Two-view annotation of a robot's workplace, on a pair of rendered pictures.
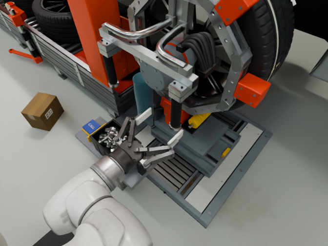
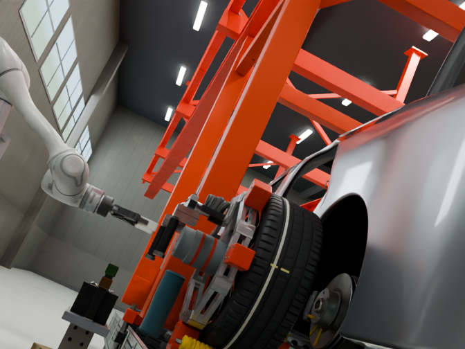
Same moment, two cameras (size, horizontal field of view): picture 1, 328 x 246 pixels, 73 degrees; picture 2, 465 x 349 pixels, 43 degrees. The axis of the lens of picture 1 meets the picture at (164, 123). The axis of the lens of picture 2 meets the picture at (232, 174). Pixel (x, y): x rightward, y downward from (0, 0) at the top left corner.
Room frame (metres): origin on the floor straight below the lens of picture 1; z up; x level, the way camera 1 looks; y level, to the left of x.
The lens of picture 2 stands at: (-1.03, -1.50, 0.58)
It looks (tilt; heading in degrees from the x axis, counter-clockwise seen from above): 15 degrees up; 41
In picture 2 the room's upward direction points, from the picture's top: 24 degrees clockwise
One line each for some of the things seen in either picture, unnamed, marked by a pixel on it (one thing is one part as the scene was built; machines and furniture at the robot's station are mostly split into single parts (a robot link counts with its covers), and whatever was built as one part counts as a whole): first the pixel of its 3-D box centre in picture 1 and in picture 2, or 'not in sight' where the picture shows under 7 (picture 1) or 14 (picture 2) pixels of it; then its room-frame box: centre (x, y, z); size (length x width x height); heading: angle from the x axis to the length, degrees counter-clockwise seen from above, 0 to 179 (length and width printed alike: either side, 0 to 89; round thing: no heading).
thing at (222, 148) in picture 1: (194, 134); not in sight; (0.88, -0.21, 0.13); 0.50 x 0.36 x 0.10; 48
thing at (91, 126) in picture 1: (92, 127); not in sight; (0.69, 0.38, 0.47); 0.07 x 0.07 x 0.02; 48
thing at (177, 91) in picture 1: (183, 86); (186, 215); (0.51, -0.06, 0.93); 0.09 x 0.05 x 0.05; 138
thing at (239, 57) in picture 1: (180, 55); (218, 259); (0.78, -0.07, 0.85); 0.54 x 0.07 x 0.54; 48
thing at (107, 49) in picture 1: (111, 44); (174, 223); (0.74, 0.19, 0.93); 0.09 x 0.05 x 0.05; 138
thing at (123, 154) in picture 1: (128, 154); (111, 209); (0.33, 0.10, 0.83); 0.09 x 0.08 x 0.07; 139
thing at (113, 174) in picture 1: (109, 172); (93, 200); (0.27, 0.15, 0.83); 0.09 x 0.06 x 0.09; 49
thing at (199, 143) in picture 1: (192, 114); not in sight; (0.91, -0.18, 0.32); 0.40 x 0.30 x 0.28; 48
